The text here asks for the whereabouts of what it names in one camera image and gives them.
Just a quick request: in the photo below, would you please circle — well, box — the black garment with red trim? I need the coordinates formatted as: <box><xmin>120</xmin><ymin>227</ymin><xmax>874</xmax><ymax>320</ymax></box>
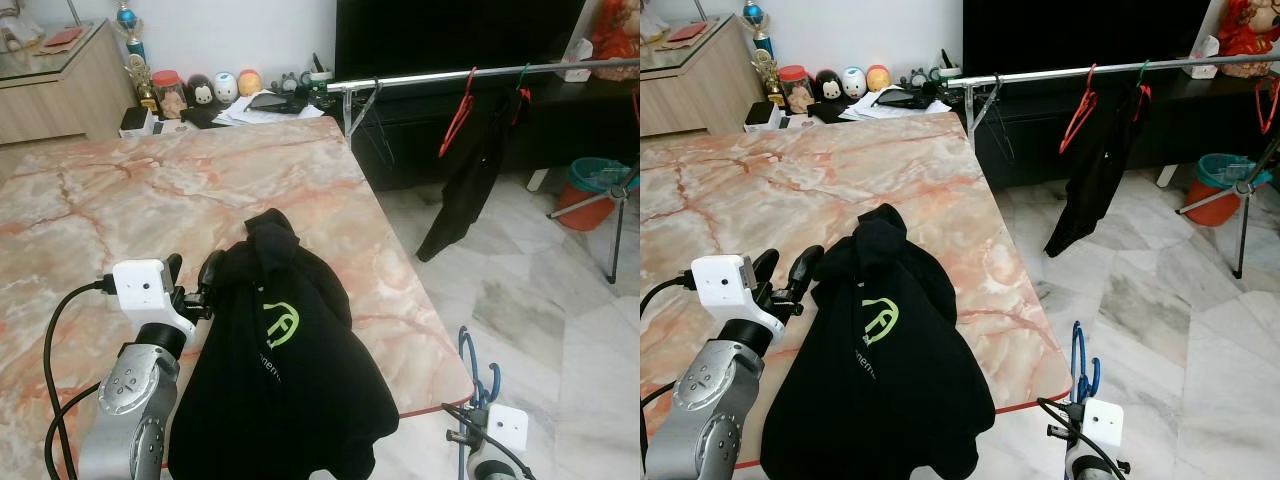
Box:
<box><xmin>416</xmin><ymin>85</ymin><xmax>533</xmax><ymax>263</ymax></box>
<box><xmin>1043</xmin><ymin>80</ymin><xmax>1153</xmax><ymax>258</ymax></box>

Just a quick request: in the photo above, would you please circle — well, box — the marble-pattern folding table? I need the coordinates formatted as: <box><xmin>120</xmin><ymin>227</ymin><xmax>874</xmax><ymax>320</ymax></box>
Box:
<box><xmin>640</xmin><ymin>112</ymin><xmax>1073</xmax><ymax>471</ymax></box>
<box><xmin>0</xmin><ymin>115</ymin><xmax>476</xmax><ymax>480</ymax></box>

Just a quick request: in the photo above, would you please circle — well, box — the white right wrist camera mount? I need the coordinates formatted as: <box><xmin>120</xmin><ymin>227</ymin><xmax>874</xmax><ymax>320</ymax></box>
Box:
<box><xmin>484</xmin><ymin>403</ymin><xmax>529</xmax><ymax>463</ymax></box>
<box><xmin>1080</xmin><ymin>398</ymin><xmax>1124</xmax><ymax>461</ymax></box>

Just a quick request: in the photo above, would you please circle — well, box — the orange bin with teal liner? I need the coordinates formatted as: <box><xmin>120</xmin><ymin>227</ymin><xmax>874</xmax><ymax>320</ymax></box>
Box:
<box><xmin>556</xmin><ymin>157</ymin><xmax>636</xmax><ymax>232</ymax></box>
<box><xmin>1185</xmin><ymin>153</ymin><xmax>1263</xmax><ymax>227</ymax></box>

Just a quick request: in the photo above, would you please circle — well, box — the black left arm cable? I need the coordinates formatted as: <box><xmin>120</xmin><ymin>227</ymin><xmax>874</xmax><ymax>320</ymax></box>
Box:
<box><xmin>640</xmin><ymin>272</ymin><xmax>698</xmax><ymax>411</ymax></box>
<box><xmin>42</xmin><ymin>277</ymin><xmax>119</xmax><ymax>480</ymax></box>

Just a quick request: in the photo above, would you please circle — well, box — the light wooden cabinet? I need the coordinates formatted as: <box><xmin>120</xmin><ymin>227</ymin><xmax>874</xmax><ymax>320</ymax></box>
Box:
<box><xmin>0</xmin><ymin>18</ymin><xmax>139</xmax><ymax>149</ymax></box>
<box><xmin>640</xmin><ymin>12</ymin><xmax>771</xmax><ymax>141</ymax></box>

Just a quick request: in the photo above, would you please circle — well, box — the red robed statue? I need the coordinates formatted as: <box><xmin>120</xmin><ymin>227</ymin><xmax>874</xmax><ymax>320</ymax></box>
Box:
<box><xmin>590</xmin><ymin>0</ymin><xmax>641</xmax><ymax>69</ymax></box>
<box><xmin>1215</xmin><ymin>0</ymin><xmax>1280</xmax><ymax>63</ymax></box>

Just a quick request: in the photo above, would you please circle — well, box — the red-lidded jar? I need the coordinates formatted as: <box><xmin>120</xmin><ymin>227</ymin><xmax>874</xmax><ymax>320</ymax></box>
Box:
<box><xmin>778</xmin><ymin>64</ymin><xmax>816</xmax><ymax>115</ymax></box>
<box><xmin>152</xmin><ymin>69</ymin><xmax>189</xmax><ymax>121</ymax></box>

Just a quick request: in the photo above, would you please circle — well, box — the red plastic hanger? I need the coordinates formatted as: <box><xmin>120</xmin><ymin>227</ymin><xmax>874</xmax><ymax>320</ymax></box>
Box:
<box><xmin>439</xmin><ymin>67</ymin><xmax>479</xmax><ymax>159</ymax></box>
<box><xmin>1060</xmin><ymin>64</ymin><xmax>1099</xmax><ymax>154</ymax></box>
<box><xmin>1256</xmin><ymin>78</ymin><xmax>1280</xmax><ymax>136</ymax></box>

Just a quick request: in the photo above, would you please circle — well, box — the stack of white papers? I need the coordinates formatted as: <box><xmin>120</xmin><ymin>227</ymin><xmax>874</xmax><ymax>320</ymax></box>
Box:
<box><xmin>212</xmin><ymin>90</ymin><xmax>326</xmax><ymax>127</ymax></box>
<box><xmin>840</xmin><ymin>85</ymin><xmax>951</xmax><ymax>122</ymax></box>

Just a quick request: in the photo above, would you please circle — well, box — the white tissue box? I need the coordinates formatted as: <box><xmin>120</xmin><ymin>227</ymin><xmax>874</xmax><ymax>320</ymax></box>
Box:
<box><xmin>560</xmin><ymin>38</ymin><xmax>595</xmax><ymax>83</ymax></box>
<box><xmin>1190</xmin><ymin>35</ymin><xmax>1221</xmax><ymax>79</ymax></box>

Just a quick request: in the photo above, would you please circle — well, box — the green and white mug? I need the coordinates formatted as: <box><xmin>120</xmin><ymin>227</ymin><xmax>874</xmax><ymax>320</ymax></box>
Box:
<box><xmin>930</xmin><ymin>48</ymin><xmax>963</xmax><ymax>87</ymax></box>
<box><xmin>305</xmin><ymin>53</ymin><xmax>337</xmax><ymax>97</ymax></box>

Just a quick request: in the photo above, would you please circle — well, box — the black television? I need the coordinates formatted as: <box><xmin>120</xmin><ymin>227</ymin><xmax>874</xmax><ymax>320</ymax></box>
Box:
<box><xmin>333</xmin><ymin>0</ymin><xmax>591</xmax><ymax>83</ymax></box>
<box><xmin>962</xmin><ymin>0</ymin><xmax>1213</xmax><ymax>77</ymax></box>

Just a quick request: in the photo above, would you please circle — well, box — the blue plastic hanger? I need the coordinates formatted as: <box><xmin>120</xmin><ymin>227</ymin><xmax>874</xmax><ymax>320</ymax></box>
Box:
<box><xmin>458</xmin><ymin>326</ymin><xmax>503</xmax><ymax>480</ymax></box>
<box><xmin>1068</xmin><ymin>320</ymin><xmax>1101</xmax><ymax>406</ymax></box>

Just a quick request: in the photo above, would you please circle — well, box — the black TV console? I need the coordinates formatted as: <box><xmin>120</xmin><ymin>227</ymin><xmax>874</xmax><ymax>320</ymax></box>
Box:
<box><xmin>330</xmin><ymin>72</ymin><xmax>641</xmax><ymax>193</ymax></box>
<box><xmin>972</xmin><ymin>68</ymin><xmax>1280</xmax><ymax>191</ymax></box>

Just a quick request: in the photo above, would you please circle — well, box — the blue trophy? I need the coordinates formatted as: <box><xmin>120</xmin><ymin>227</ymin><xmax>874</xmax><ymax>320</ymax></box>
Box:
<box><xmin>740</xmin><ymin>0</ymin><xmax>776</xmax><ymax>59</ymax></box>
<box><xmin>113</xmin><ymin>0</ymin><xmax>148</xmax><ymax>63</ymax></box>

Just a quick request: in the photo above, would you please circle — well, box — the black hoodie with green logo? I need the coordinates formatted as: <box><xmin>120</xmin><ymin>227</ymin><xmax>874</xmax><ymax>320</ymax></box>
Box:
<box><xmin>760</xmin><ymin>203</ymin><xmax>1011</xmax><ymax>480</ymax></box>
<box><xmin>168</xmin><ymin>208</ymin><xmax>401</xmax><ymax>480</ymax></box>

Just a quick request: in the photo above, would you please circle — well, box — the small gold trophy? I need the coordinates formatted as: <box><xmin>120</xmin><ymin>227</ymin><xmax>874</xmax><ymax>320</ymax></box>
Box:
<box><xmin>750</xmin><ymin>48</ymin><xmax>787</xmax><ymax>106</ymax></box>
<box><xmin>123</xmin><ymin>53</ymin><xmax>161</xmax><ymax>116</ymax></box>

